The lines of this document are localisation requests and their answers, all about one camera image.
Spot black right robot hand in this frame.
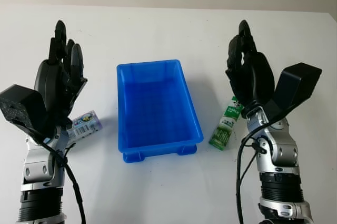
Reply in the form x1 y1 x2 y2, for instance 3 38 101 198
225 20 276 118

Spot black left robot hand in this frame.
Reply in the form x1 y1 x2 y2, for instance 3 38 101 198
33 20 88 132

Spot purple white cylindrical packet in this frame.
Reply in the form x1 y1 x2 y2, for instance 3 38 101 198
65 110 102 139

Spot green gum carton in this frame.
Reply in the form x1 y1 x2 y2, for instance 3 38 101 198
209 96 243 152

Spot blue plastic tray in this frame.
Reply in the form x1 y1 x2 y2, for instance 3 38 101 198
116 59 205 164

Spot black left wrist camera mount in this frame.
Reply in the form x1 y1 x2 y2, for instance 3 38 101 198
0 84 52 143

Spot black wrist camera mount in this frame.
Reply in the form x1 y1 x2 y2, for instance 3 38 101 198
263 62 323 125
0 84 52 143

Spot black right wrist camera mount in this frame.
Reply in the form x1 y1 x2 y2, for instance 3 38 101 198
263 62 323 125

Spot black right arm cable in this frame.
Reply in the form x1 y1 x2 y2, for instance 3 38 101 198
234 113 286 224

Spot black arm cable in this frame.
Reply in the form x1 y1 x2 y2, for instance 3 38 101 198
14 120 87 224
234 113 286 224

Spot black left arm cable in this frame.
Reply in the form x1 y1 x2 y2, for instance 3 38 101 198
14 120 87 224

